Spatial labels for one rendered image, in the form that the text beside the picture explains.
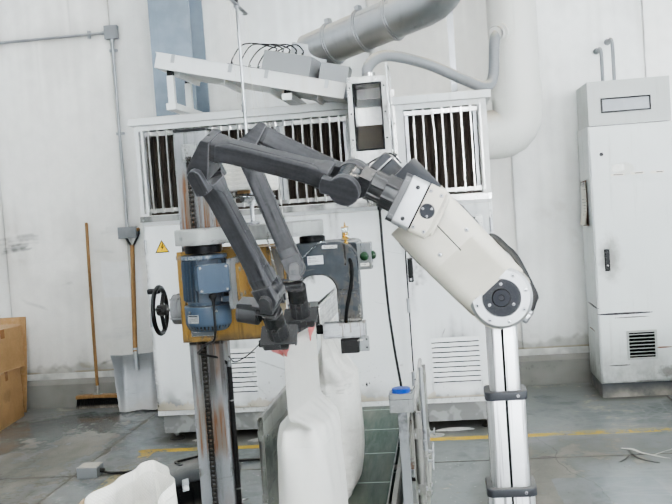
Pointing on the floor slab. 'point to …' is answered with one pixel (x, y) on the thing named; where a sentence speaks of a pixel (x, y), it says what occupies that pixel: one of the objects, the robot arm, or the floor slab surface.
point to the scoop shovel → (134, 364)
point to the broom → (94, 356)
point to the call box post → (405, 458)
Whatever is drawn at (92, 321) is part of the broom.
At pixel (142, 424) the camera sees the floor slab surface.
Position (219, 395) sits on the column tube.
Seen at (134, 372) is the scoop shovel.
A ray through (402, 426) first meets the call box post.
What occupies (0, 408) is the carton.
